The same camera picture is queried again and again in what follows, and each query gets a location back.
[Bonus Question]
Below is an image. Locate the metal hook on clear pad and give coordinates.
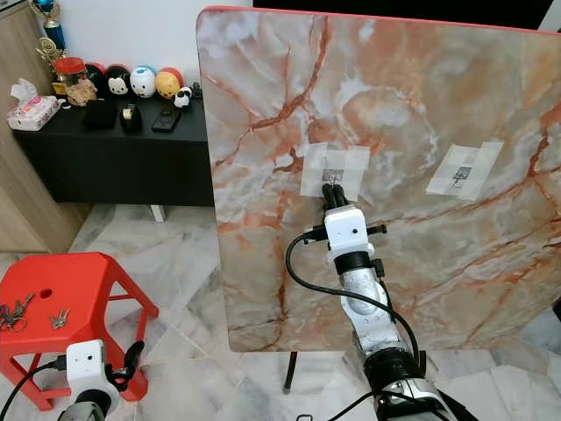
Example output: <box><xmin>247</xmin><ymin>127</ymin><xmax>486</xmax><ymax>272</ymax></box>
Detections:
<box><xmin>425</xmin><ymin>138</ymin><xmax>506</xmax><ymax>202</ymax></box>
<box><xmin>301</xmin><ymin>139</ymin><xmax>372</xmax><ymax>202</ymax></box>

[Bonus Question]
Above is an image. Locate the red plastic stool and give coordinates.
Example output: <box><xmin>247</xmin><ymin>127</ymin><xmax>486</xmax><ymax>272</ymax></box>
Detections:
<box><xmin>0</xmin><ymin>252</ymin><xmax>160</xmax><ymax>412</ymax></box>

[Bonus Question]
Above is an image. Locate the key bunch with purple tag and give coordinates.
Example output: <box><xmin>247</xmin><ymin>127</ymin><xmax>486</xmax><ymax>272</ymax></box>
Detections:
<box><xmin>3</xmin><ymin>293</ymin><xmax>37</xmax><ymax>333</ymax></box>

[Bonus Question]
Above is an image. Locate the orange marble table top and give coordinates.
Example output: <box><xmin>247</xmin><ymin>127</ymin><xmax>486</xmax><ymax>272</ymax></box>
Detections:
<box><xmin>195</xmin><ymin>7</ymin><xmax>561</xmax><ymax>353</ymax></box>

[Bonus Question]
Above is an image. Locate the black metal table leg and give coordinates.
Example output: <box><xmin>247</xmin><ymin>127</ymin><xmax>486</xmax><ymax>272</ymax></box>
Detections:
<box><xmin>283</xmin><ymin>350</ymin><xmax>300</xmax><ymax>394</ymax></box>

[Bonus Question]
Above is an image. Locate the small panda figure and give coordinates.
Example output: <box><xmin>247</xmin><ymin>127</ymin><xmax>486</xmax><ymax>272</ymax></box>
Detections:
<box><xmin>174</xmin><ymin>86</ymin><xmax>195</xmax><ymax>110</ymax></box>

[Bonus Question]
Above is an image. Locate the black flat pouch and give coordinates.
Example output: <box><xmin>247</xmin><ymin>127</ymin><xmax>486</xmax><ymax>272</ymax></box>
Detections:
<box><xmin>152</xmin><ymin>107</ymin><xmax>181</xmax><ymax>132</ymax></box>

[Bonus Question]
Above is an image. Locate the black low sideboard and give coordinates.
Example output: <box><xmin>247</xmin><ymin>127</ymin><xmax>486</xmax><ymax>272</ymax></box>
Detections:
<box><xmin>13</xmin><ymin>95</ymin><xmax>217</xmax><ymax>224</ymax></box>

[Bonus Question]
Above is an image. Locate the yellow bear plush toy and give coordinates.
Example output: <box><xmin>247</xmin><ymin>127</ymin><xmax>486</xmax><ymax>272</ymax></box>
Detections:
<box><xmin>155</xmin><ymin>68</ymin><xmax>183</xmax><ymax>100</ymax></box>

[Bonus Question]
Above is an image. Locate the light wooden cabinet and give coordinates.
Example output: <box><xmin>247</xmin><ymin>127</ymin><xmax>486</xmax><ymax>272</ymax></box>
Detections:
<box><xmin>0</xmin><ymin>0</ymin><xmax>85</xmax><ymax>254</ymax></box>

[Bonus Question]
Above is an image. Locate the black tape dispenser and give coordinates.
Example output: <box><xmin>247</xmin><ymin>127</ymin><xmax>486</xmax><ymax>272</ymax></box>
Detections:
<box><xmin>120</xmin><ymin>103</ymin><xmax>143</xmax><ymax>134</ymax></box>

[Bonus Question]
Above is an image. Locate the white round plush toy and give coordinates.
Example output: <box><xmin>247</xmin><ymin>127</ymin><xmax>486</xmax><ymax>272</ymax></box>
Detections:
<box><xmin>130</xmin><ymin>66</ymin><xmax>157</xmax><ymax>99</ymax></box>

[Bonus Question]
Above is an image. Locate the pink white tissue pack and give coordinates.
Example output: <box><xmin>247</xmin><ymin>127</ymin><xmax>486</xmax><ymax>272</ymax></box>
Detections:
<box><xmin>9</xmin><ymin>79</ymin><xmax>61</xmax><ymax>132</ymax></box>

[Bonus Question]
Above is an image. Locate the black mouse plush toy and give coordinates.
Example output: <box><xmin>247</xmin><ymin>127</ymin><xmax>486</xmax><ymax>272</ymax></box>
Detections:
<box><xmin>105</xmin><ymin>64</ymin><xmax>132</xmax><ymax>97</ymax></box>

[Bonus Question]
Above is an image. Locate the black round plush toy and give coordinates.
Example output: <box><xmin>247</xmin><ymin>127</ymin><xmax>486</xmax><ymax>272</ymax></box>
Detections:
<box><xmin>83</xmin><ymin>63</ymin><xmax>107</xmax><ymax>90</ymax></box>

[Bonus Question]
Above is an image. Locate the clear jar with red lid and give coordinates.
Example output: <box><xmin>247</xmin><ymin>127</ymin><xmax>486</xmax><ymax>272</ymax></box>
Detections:
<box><xmin>53</xmin><ymin>57</ymin><xmax>98</xmax><ymax>109</ymax></box>

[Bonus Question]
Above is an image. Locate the gold trophy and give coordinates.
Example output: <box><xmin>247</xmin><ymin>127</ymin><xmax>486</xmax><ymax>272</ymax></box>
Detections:
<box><xmin>31</xmin><ymin>0</ymin><xmax>67</xmax><ymax>76</ymax></box>

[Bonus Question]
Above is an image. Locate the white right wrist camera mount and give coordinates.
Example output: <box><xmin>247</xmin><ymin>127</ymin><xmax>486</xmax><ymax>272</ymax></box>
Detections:
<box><xmin>323</xmin><ymin>206</ymin><xmax>372</xmax><ymax>267</ymax></box>

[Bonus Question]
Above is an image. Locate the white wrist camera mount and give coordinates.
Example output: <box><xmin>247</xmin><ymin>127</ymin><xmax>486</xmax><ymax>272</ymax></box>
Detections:
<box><xmin>323</xmin><ymin>206</ymin><xmax>372</xmax><ymax>267</ymax></box>
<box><xmin>65</xmin><ymin>339</ymin><xmax>111</xmax><ymax>403</ymax></box>

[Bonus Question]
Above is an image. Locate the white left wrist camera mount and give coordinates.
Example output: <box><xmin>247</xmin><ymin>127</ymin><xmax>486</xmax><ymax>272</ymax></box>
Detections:
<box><xmin>65</xmin><ymin>339</ymin><xmax>111</xmax><ymax>403</ymax></box>

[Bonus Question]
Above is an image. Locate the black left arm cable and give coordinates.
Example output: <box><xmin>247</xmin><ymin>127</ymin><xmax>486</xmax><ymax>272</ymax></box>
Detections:
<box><xmin>0</xmin><ymin>353</ymin><xmax>70</xmax><ymax>419</ymax></box>

